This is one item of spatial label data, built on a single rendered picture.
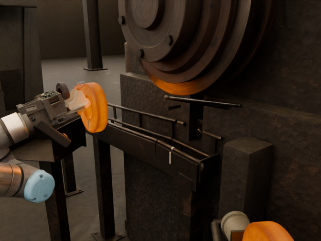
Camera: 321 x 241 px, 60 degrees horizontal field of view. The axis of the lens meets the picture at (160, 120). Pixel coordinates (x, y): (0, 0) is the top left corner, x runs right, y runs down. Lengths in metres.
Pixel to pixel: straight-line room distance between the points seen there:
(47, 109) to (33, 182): 0.21
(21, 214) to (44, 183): 1.21
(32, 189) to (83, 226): 1.03
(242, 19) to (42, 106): 0.55
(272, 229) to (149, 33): 0.51
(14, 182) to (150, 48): 0.44
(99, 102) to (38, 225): 1.13
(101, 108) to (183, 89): 0.24
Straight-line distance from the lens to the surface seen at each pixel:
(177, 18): 0.63
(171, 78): 0.76
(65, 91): 1.72
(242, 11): 0.62
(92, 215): 1.79
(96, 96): 0.83
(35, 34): 3.63
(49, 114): 0.82
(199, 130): 0.90
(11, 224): 1.89
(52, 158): 1.09
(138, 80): 1.11
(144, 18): 0.72
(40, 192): 0.74
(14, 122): 0.81
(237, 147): 0.66
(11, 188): 0.72
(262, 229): 0.46
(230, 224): 0.61
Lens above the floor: 1.06
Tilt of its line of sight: 18 degrees down
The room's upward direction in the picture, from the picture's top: straight up
